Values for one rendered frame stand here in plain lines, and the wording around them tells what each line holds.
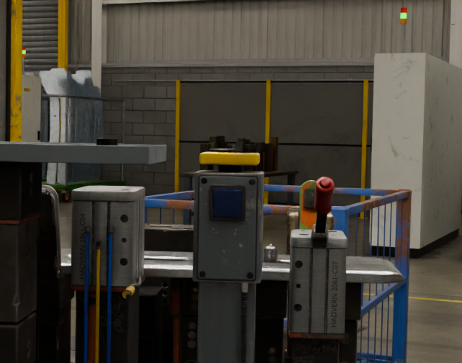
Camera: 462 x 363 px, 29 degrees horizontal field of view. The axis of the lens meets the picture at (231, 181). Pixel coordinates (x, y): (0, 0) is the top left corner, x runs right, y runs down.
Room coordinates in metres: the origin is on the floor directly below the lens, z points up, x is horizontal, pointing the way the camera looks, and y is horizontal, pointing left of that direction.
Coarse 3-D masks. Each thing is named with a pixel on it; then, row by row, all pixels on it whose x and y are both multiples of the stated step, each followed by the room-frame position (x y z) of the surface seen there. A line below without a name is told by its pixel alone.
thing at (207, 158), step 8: (208, 152) 0.94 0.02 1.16; (216, 152) 0.95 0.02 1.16; (224, 152) 0.95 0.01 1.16; (232, 152) 0.97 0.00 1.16; (200, 160) 0.92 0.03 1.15; (208, 160) 0.92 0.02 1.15; (216, 160) 0.91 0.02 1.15; (224, 160) 0.91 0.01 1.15; (232, 160) 0.91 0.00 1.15; (240, 160) 0.91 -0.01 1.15; (248, 160) 0.91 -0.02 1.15; (256, 160) 0.91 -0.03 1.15; (224, 168) 0.93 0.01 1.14; (232, 168) 0.93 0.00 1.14; (240, 168) 0.94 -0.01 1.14
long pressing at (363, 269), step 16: (64, 256) 1.28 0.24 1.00; (144, 256) 1.30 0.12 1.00; (160, 256) 1.30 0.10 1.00; (176, 256) 1.30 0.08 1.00; (192, 256) 1.31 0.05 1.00; (288, 256) 1.33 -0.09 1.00; (352, 256) 1.34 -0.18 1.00; (64, 272) 1.20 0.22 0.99; (144, 272) 1.19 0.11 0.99; (160, 272) 1.19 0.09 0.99; (176, 272) 1.19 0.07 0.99; (192, 272) 1.19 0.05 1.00; (272, 272) 1.18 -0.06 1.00; (288, 272) 1.18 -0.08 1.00; (352, 272) 1.18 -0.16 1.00; (368, 272) 1.18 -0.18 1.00; (384, 272) 1.18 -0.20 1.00
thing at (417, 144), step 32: (384, 64) 8.91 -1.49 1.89; (416, 64) 8.78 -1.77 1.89; (448, 64) 9.88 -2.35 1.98; (384, 96) 8.90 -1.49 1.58; (416, 96) 8.78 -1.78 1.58; (448, 96) 9.94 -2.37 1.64; (384, 128) 8.90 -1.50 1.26; (416, 128) 8.78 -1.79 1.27; (448, 128) 10.00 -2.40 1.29; (384, 160) 8.90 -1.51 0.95; (416, 160) 8.77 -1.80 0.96; (448, 160) 10.06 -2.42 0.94; (416, 192) 8.77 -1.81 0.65; (448, 192) 10.12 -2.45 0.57; (416, 224) 8.76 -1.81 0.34; (448, 224) 10.18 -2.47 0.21; (416, 256) 8.77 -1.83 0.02
